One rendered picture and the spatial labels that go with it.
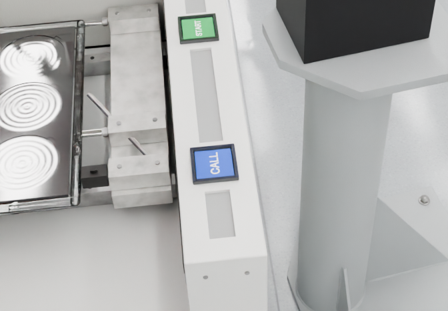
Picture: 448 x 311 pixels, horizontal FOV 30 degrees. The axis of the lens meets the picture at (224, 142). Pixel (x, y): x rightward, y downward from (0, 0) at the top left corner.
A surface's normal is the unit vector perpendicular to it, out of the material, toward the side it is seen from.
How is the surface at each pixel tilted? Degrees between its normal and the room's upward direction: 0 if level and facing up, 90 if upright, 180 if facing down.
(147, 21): 90
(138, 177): 90
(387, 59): 0
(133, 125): 0
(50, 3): 90
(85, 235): 0
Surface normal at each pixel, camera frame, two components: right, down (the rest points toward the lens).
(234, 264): 0.10, 0.73
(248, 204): -0.04, -0.68
